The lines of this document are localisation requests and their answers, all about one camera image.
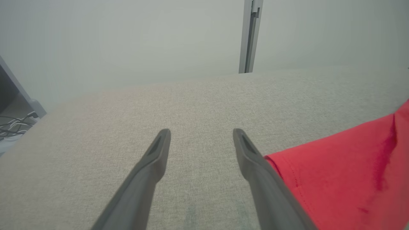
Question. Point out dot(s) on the grey partition post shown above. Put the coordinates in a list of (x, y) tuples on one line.
[(247, 38)]

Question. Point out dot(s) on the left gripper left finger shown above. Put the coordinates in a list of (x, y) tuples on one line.
[(140, 191)]

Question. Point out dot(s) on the red Bulls 23 jersey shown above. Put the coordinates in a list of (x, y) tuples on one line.
[(335, 175)]

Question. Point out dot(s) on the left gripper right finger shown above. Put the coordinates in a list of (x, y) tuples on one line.
[(268, 198)]

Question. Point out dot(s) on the grey wheeled stand leg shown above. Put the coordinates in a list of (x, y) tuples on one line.
[(38, 108)]

